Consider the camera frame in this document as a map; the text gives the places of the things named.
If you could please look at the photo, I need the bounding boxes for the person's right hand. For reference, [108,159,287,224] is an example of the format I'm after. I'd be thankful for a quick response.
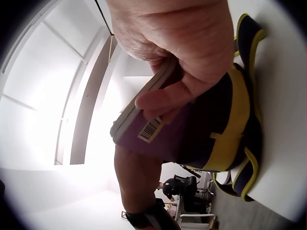
[106,0,235,125]

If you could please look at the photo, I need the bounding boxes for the navy and yellow bag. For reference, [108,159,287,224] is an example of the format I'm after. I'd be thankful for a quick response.
[180,13,268,203]

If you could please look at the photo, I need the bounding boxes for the white slatted chair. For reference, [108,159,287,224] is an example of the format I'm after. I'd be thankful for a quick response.
[175,212,219,230]

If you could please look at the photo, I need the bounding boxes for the large window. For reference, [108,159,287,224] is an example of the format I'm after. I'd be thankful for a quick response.
[0,0,115,166]

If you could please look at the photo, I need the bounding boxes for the person's right fingers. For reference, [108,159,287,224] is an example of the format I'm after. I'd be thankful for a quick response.
[135,72,201,125]

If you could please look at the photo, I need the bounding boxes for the black wrist band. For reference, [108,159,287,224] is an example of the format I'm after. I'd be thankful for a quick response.
[125,199,178,230]

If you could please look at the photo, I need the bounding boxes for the person's left hand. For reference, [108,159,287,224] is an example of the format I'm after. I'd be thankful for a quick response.
[114,144,164,214]

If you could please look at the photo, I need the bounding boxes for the black office chair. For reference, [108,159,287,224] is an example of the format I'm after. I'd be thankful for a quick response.
[173,175,201,214]

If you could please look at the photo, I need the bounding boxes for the purple book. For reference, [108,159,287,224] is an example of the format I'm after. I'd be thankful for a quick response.
[110,63,213,167]

